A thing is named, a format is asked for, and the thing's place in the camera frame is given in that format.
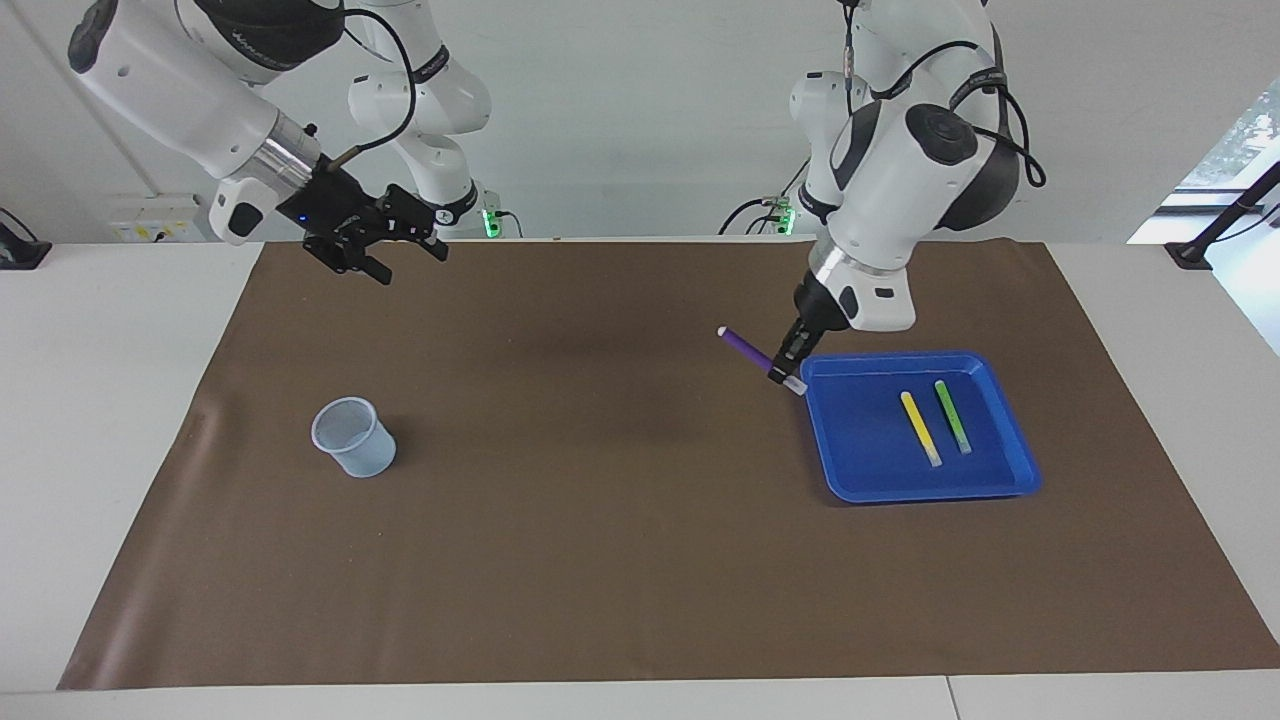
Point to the white power strip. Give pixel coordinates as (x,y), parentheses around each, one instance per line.
(150,225)

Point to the brown table mat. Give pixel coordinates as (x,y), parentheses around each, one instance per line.
(620,560)

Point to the yellow pen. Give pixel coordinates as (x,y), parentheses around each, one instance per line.
(920,427)

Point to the black clamp stand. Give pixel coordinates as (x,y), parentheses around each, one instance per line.
(1190,255)

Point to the black table clamp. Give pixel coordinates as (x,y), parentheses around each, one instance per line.
(20,255)

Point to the green pen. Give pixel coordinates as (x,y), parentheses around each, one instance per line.
(953,415)

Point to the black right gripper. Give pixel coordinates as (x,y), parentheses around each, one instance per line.
(335,215)

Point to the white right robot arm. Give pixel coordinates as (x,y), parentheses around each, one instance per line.
(170,80)

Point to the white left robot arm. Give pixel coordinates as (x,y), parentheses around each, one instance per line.
(920,150)

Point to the translucent plastic cup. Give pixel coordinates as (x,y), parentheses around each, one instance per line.
(365,455)

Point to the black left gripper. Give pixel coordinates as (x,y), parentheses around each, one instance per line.
(822,308)

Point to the blue plastic tray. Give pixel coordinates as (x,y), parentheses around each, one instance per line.
(990,470)

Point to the purple pen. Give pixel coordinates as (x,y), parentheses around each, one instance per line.
(745,347)

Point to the window with greenery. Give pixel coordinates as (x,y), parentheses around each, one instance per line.
(1245,130)

